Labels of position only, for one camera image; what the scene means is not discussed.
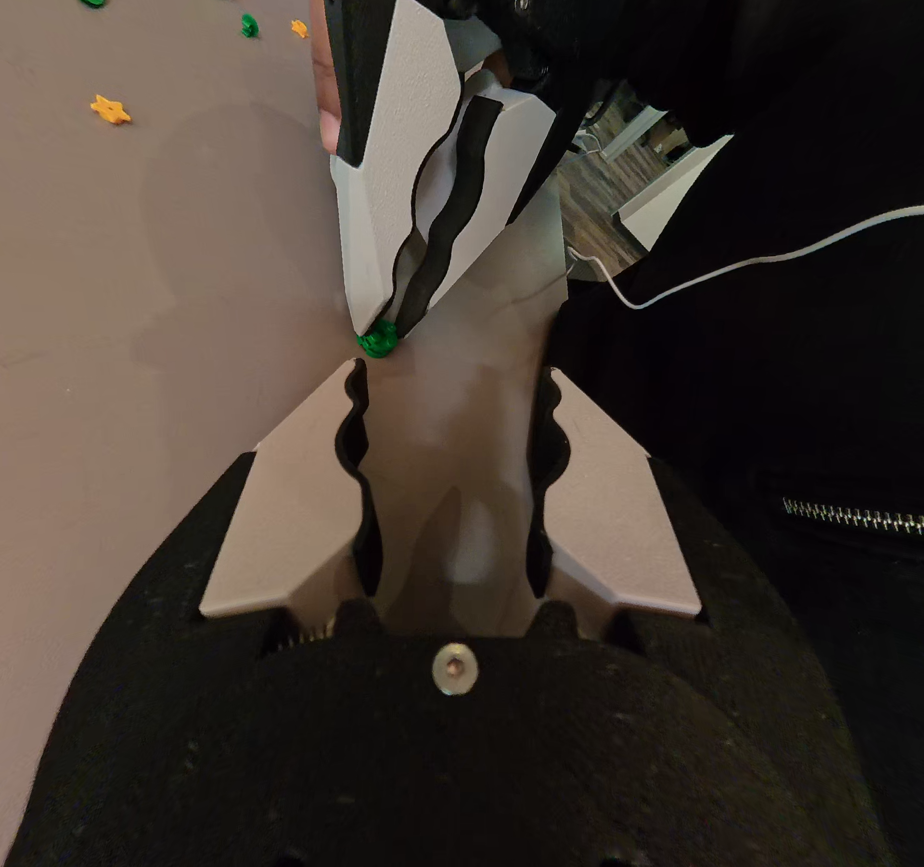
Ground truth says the white cable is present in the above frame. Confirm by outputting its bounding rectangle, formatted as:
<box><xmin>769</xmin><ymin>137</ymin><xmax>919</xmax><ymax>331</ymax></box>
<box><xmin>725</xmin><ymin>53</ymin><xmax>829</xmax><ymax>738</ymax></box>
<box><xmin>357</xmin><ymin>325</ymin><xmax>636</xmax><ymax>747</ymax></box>
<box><xmin>566</xmin><ymin>204</ymin><xmax>924</xmax><ymax>311</ymax></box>

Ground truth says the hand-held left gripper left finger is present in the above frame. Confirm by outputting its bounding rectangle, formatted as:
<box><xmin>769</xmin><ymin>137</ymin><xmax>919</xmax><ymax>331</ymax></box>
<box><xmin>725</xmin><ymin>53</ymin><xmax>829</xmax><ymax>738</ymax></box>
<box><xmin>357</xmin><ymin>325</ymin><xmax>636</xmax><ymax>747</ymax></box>
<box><xmin>198</xmin><ymin>358</ymin><xmax>385</xmax><ymax>628</ymax></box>

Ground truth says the person's right hand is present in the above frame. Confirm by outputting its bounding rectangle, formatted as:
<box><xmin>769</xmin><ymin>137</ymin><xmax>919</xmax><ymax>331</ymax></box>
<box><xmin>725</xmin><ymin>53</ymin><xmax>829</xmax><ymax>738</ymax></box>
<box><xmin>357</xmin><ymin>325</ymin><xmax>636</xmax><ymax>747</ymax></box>
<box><xmin>291</xmin><ymin>0</ymin><xmax>342</xmax><ymax>155</ymax></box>

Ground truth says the person's black jacket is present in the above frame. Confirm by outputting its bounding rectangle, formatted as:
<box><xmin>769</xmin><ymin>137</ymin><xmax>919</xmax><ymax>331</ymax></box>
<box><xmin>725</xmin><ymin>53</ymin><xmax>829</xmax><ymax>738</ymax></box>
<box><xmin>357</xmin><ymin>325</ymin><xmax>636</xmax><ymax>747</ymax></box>
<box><xmin>545</xmin><ymin>134</ymin><xmax>924</xmax><ymax>867</ymax></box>

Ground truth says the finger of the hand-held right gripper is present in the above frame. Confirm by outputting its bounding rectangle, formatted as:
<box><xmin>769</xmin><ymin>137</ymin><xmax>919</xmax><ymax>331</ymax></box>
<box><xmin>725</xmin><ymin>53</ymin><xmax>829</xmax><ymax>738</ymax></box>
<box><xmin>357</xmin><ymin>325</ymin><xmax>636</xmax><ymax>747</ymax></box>
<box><xmin>394</xmin><ymin>67</ymin><xmax>558</xmax><ymax>340</ymax></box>
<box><xmin>329</xmin><ymin>0</ymin><xmax>464</xmax><ymax>338</ymax></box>

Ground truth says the person's right forearm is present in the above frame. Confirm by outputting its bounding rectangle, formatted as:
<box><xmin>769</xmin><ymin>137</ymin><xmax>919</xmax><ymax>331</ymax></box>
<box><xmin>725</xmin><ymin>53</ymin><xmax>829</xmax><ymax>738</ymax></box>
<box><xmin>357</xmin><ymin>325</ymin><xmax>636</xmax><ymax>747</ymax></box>
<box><xmin>577</xmin><ymin>0</ymin><xmax>924</xmax><ymax>153</ymax></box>

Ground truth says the white low desk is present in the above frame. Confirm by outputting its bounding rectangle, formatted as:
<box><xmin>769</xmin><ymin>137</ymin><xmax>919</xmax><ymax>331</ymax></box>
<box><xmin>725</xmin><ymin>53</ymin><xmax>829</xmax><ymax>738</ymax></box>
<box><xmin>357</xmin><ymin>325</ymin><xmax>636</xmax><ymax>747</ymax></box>
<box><xmin>614</xmin><ymin>134</ymin><xmax>733</xmax><ymax>250</ymax></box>

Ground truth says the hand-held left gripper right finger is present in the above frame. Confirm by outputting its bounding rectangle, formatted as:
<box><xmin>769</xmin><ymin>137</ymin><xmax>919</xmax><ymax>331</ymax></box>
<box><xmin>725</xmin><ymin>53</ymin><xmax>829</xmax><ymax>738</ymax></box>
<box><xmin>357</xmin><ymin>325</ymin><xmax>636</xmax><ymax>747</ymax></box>
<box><xmin>526</xmin><ymin>367</ymin><xmax>704</xmax><ymax>638</ymax></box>

